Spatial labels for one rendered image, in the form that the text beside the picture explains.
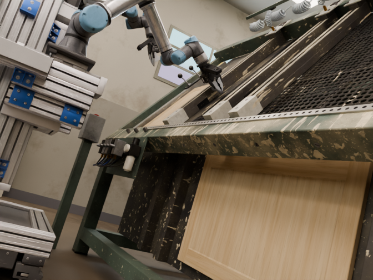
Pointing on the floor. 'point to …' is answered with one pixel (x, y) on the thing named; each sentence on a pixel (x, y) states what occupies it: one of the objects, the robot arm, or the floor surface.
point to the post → (57, 226)
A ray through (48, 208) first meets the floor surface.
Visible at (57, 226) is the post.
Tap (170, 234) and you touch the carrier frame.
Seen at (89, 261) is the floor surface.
